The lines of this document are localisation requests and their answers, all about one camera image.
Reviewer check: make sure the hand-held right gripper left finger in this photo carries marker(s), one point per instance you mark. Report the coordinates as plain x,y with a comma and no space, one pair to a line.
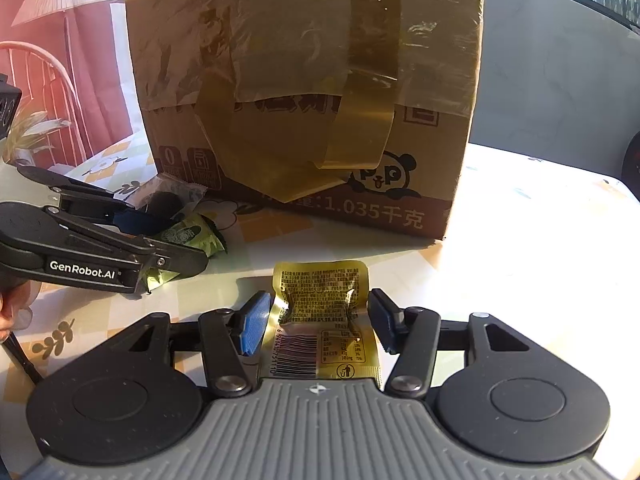
255,325

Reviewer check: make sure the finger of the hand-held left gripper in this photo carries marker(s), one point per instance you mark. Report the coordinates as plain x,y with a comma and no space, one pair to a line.
142,222
180,262

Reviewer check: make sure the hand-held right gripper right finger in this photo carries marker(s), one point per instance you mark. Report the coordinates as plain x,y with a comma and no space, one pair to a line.
382,320

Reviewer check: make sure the olive green snack packet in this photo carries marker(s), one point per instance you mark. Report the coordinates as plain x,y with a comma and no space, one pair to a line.
200,240

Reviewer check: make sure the gold snack packet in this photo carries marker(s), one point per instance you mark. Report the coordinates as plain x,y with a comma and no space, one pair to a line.
320,295

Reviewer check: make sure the brown cardboard box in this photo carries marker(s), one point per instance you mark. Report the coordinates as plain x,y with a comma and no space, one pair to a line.
400,195

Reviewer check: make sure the person's left hand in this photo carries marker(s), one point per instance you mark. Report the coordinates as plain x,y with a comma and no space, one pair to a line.
10,315

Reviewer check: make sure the clear packet with dark snack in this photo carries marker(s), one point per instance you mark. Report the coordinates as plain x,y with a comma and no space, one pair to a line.
170,195

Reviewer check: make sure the floral checked tablecloth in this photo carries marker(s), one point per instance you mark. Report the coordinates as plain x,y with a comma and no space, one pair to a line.
500,285

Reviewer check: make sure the printed backdrop cloth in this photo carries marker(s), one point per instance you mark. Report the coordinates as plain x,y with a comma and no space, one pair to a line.
75,60

